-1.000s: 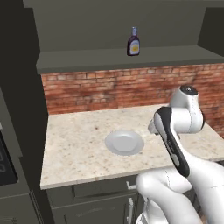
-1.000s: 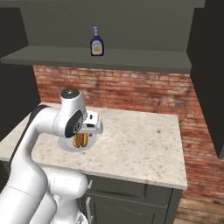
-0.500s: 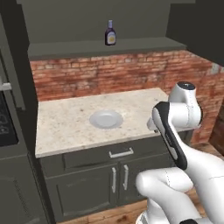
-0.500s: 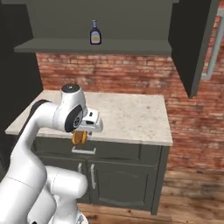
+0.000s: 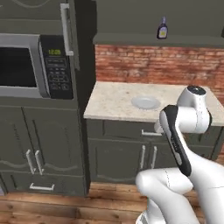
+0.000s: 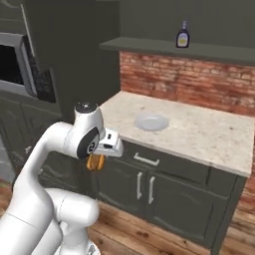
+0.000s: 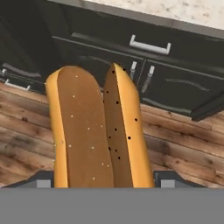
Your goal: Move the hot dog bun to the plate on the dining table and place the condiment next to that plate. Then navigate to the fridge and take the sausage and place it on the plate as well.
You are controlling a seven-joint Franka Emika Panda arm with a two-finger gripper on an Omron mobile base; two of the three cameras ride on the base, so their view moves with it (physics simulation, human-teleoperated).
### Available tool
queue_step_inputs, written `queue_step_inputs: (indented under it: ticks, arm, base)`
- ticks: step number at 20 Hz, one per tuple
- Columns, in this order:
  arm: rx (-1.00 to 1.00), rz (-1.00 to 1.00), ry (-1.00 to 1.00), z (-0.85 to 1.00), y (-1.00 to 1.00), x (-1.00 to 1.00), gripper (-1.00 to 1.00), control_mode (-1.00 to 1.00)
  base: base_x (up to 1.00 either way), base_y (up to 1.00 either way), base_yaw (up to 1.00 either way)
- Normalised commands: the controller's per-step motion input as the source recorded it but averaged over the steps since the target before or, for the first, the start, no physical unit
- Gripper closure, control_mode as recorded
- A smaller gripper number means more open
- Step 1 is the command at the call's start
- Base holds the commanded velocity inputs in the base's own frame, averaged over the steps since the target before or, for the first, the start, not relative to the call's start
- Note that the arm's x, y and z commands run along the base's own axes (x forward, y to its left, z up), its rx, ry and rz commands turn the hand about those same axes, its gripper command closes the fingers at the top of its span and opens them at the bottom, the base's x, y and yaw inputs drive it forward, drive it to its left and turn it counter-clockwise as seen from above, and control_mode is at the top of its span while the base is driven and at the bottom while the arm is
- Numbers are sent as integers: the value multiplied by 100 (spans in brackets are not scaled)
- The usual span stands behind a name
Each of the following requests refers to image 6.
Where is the white cupboard door handle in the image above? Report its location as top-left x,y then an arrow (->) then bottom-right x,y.
147,175 -> 156,205
135,171 -> 143,200

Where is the silver microwave oven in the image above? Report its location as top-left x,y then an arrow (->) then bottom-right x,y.
0,32 -> 57,104

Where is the dark green tall cabinet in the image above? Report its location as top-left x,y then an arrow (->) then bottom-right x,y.
0,0 -> 122,197

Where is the dark green cupboard door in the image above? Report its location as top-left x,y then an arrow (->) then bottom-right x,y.
96,158 -> 148,218
144,172 -> 223,249

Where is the dark green shelf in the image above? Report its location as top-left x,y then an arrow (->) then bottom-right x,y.
99,36 -> 255,67

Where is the dark condiment bottle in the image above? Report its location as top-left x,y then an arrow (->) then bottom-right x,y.
175,20 -> 191,49

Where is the white drawer handle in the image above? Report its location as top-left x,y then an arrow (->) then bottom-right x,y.
132,151 -> 160,167

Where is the dark green drawer front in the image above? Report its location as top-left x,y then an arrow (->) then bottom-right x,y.
122,140 -> 211,185

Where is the white round plate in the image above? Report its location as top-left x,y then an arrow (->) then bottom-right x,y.
133,114 -> 170,132

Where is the brown hot dog bun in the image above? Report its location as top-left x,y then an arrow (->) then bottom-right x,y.
86,153 -> 106,172

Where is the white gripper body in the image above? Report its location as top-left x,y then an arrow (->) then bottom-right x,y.
95,138 -> 125,158

